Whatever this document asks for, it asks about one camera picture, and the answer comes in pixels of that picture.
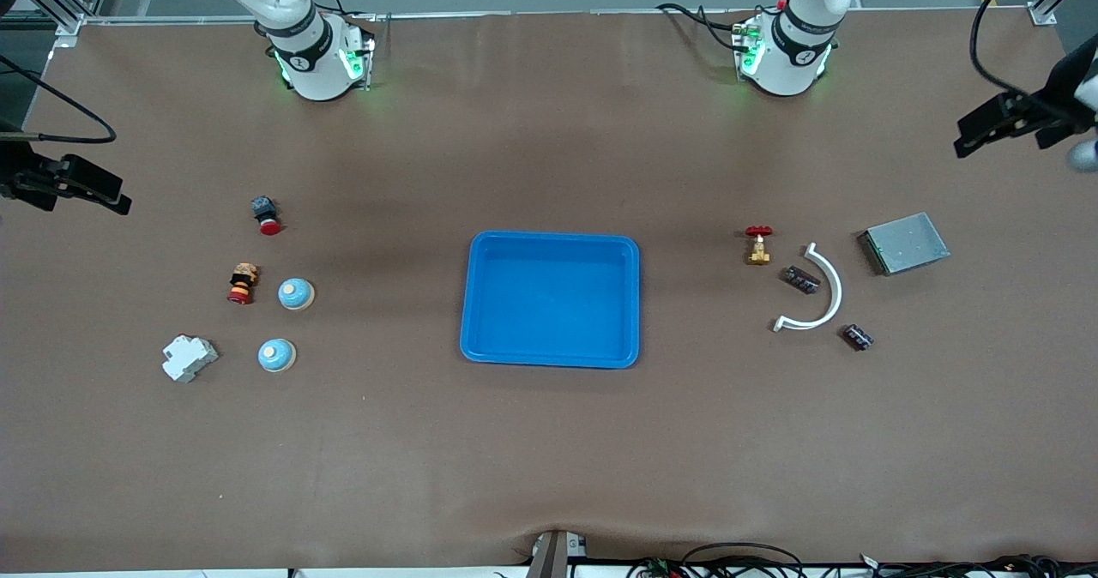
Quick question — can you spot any blue bell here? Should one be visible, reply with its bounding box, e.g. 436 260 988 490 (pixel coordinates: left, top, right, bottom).
258 338 298 374
278 277 316 311

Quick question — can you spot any blue plastic tray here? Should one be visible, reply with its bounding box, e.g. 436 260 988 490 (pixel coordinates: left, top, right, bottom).
459 231 642 370

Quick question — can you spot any silver metal box module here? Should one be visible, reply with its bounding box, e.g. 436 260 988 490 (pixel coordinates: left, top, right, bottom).
858 212 951 277

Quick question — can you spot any red push button black body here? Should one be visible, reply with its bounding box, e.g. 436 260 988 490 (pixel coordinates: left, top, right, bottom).
250 196 284 237

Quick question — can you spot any red button striped body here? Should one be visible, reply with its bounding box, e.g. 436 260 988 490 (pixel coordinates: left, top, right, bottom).
226 262 260 306

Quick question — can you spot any white circuit breaker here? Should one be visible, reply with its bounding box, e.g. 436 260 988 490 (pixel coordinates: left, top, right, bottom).
161 334 220 384

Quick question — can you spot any white curved plastic clip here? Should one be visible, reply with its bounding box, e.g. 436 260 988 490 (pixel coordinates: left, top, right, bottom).
773 243 844 333

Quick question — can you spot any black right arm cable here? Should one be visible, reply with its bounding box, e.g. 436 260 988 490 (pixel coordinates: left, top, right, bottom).
0 53 118 145

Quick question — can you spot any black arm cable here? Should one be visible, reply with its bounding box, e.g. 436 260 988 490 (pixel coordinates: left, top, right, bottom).
969 0 1043 99
0 53 118 145

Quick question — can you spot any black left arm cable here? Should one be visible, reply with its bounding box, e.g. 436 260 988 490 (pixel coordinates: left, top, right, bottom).
969 0 1043 99

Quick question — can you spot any black left base cable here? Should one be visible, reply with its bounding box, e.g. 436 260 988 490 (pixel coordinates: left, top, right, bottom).
656 2 751 54

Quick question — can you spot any black cable bundle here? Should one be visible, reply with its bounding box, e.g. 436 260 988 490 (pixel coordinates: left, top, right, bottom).
626 542 1098 578

